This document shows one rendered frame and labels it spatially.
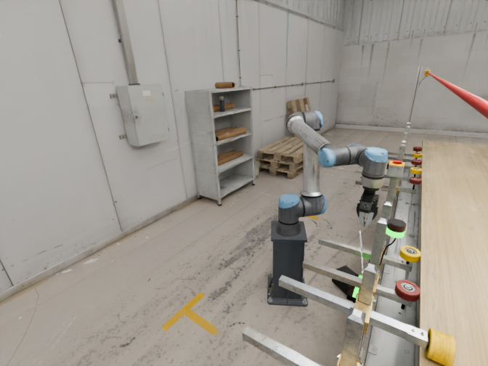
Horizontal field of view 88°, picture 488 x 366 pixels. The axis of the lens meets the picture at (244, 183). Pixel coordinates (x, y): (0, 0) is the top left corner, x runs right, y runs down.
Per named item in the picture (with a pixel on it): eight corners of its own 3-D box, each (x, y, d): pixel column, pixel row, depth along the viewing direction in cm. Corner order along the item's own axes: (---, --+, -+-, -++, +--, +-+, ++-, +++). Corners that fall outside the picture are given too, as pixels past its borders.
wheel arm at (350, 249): (317, 245, 140) (318, 238, 138) (319, 242, 142) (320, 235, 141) (410, 273, 117) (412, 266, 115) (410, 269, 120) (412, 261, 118)
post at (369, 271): (346, 367, 97) (364, 267, 78) (348, 359, 99) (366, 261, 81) (356, 372, 95) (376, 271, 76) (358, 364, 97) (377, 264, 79)
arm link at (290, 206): (275, 214, 192) (275, 193, 185) (296, 211, 195) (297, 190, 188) (282, 224, 178) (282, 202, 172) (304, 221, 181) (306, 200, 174)
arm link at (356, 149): (340, 143, 125) (355, 149, 114) (362, 141, 127) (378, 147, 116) (338, 161, 129) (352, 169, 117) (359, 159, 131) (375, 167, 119)
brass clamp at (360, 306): (347, 326, 81) (348, 315, 79) (356, 297, 91) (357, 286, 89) (368, 335, 77) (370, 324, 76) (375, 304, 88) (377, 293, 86)
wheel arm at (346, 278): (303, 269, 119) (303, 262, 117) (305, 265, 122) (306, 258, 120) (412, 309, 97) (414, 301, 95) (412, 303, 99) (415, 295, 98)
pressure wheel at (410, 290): (390, 311, 99) (395, 288, 95) (391, 297, 105) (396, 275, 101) (414, 320, 95) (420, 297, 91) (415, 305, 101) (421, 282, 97)
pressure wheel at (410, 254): (406, 277, 115) (411, 257, 111) (392, 266, 122) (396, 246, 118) (420, 274, 117) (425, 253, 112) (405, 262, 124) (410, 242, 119)
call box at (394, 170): (386, 177, 135) (388, 163, 132) (388, 173, 140) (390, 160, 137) (401, 179, 131) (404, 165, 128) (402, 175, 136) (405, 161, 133)
